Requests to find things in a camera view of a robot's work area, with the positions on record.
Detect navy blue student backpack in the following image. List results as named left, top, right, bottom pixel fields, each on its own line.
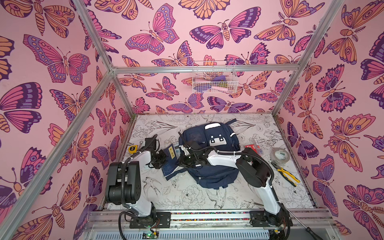
left=166, top=119, right=241, bottom=190

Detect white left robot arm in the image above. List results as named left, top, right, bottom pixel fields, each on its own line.
left=105, top=135, right=171, bottom=240

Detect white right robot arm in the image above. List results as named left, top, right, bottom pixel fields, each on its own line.
left=179, top=133, right=292, bottom=240

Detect red paper pack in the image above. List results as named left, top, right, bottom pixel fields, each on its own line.
left=245, top=144, right=263, bottom=154

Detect yellow tape measure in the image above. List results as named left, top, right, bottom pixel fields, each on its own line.
left=128, top=145, right=138, bottom=155

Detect clear plastic stationery case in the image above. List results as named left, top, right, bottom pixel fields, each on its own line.
left=253, top=139, right=264, bottom=156

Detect green circuit board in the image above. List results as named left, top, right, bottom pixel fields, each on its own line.
left=142, top=231, right=159, bottom=240

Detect clear packing tape roll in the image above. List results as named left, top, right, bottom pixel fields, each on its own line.
left=270, top=148, right=291, bottom=167

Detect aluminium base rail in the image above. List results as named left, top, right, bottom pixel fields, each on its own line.
left=84, top=209, right=342, bottom=240

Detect white wire basket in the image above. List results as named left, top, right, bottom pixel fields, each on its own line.
left=191, top=64, right=239, bottom=95

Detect yellow handled pliers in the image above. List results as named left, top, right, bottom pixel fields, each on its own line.
left=272, top=162, right=301, bottom=187

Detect black handled screwdriver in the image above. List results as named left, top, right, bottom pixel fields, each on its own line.
left=281, top=204, right=323, bottom=240

